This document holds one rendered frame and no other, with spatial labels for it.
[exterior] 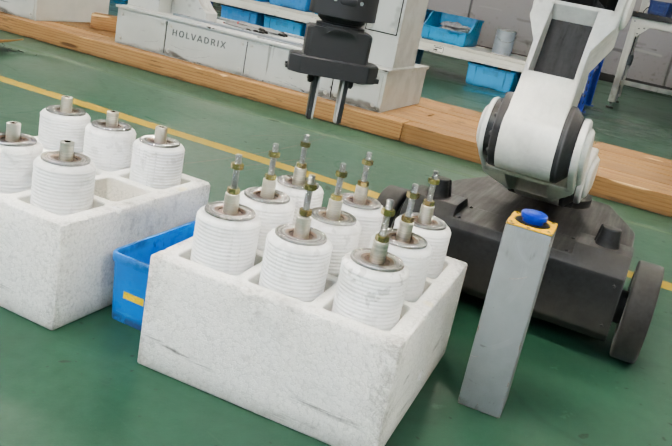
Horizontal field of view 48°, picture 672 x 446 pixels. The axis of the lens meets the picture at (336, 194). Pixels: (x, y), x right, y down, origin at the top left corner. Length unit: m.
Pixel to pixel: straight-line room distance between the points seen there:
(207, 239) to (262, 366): 0.20
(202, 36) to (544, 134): 2.48
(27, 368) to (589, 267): 0.99
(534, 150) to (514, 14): 8.19
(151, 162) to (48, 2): 2.98
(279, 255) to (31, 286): 0.43
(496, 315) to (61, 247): 0.67
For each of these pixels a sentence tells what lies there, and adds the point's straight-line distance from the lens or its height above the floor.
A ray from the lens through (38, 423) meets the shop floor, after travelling 1.07.
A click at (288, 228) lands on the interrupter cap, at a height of 0.25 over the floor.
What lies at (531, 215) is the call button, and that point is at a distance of 1.15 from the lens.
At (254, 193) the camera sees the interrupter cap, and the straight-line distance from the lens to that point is 1.22.
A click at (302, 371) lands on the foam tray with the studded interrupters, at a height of 0.09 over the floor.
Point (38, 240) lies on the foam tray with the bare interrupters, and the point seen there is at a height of 0.14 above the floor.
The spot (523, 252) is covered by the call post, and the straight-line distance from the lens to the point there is 1.15.
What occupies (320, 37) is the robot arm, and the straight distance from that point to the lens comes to 0.98.
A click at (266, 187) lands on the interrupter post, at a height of 0.27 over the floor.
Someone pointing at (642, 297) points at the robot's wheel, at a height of 0.16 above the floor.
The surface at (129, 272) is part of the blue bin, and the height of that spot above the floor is 0.09.
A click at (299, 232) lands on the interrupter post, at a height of 0.26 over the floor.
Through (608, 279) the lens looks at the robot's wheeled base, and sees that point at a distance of 1.50.
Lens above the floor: 0.62
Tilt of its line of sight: 16 degrees down
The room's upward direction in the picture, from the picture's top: 11 degrees clockwise
